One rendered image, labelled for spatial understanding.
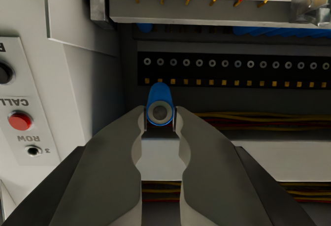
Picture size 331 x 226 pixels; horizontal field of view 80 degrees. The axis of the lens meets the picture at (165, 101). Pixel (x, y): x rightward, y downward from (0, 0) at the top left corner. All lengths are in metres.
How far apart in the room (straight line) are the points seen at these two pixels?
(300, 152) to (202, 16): 0.17
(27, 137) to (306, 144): 0.27
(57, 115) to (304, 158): 0.25
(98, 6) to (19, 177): 0.18
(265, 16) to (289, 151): 0.14
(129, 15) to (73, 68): 0.06
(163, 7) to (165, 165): 0.15
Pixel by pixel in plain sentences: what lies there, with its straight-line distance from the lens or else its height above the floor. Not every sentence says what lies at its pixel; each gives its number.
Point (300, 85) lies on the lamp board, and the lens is 0.39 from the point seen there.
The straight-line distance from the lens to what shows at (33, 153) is 0.22.
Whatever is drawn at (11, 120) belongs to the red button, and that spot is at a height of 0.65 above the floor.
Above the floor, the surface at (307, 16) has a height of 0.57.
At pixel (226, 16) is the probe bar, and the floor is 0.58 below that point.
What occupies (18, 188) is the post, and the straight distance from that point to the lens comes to 0.28.
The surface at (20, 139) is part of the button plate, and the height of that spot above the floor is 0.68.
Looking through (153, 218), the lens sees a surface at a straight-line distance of 0.45.
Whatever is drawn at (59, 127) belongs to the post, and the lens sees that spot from 0.20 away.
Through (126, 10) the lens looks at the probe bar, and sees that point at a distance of 0.19.
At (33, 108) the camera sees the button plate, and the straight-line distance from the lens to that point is 0.19.
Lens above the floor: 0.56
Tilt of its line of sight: 31 degrees up
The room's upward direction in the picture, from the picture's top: 178 degrees counter-clockwise
